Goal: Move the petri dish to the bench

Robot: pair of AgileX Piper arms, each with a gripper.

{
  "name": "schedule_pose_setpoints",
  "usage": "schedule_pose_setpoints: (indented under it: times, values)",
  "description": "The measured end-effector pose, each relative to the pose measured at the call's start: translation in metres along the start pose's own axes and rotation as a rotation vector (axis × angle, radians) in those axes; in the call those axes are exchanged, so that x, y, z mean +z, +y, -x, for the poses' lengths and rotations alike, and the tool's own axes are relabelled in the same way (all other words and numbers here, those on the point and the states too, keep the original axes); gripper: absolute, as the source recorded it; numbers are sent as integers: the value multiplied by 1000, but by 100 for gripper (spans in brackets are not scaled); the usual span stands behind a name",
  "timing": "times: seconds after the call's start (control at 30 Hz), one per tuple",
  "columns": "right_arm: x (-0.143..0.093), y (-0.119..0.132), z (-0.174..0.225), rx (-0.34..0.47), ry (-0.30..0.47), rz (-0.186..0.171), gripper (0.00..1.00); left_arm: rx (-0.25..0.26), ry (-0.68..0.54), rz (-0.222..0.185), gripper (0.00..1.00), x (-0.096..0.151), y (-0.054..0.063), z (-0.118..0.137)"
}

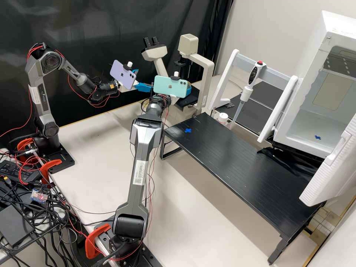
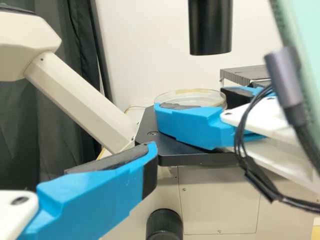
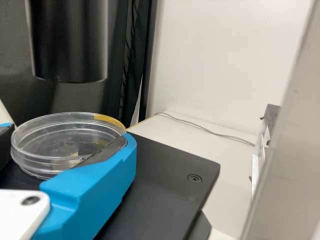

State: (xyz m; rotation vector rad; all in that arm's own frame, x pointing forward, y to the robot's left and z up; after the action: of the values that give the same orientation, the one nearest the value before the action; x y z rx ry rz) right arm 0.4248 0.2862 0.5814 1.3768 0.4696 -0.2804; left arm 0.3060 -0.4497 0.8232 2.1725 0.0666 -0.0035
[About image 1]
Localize orange clamp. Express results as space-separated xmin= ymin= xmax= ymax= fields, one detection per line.
xmin=16 ymin=138 xmax=36 ymax=157
xmin=84 ymin=223 xmax=112 ymax=260
xmin=41 ymin=159 xmax=63 ymax=185

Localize small circuit board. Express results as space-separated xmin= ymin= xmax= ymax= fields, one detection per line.
xmin=30 ymin=189 xmax=48 ymax=205

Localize white incubator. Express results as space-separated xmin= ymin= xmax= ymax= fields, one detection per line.
xmin=273 ymin=10 xmax=356 ymax=161

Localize right wrist camera phone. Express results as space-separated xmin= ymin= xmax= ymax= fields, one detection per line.
xmin=153 ymin=71 xmax=189 ymax=105

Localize incubator door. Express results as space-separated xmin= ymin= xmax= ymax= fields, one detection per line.
xmin=299 ymin=113 xmax=356 ymax=207

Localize left wrist camera phone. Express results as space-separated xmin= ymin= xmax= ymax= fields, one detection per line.
xmin=109 ymin=60 xmax=139 ymax=91

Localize cream microscope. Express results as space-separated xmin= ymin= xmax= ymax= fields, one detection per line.
xmin=140 ymin=33 xmax=215 ymax=119

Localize pipette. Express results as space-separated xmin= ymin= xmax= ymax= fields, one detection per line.
xmin=228 ymin=59 xmax=267 ymax=130

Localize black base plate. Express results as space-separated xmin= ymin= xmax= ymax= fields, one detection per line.
xmin=104 ymin=233 xmax=163 ymax=267
xmin=35 ymin=144 xmax=76 ymax=175

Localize white pipette stand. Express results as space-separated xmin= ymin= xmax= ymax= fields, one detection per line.
xmin=208 ymin=49 xmax=300 ymax=144

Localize black platform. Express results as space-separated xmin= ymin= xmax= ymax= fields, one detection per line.
xmin=160 ymin=112 xmax=326 ymax=265
xmin=210 ymin=80 xmax=291 ymax=139

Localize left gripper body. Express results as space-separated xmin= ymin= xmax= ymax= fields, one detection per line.
xmin=121 ymin=79 xmax=140 ymax=91

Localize wrist camera phone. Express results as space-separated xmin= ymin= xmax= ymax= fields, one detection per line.
xmin=109 ymin=60 xmax=139 ymax=91
xmin=153 ymin=71 xmax=189 ymax=105

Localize flat black box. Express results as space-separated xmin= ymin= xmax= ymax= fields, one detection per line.
xmin=0 ymin=204 xmax=36 ymax=248

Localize black power adapter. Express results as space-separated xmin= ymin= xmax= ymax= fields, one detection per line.
xmin=0 ymin=160 xmax=43 ymax=185

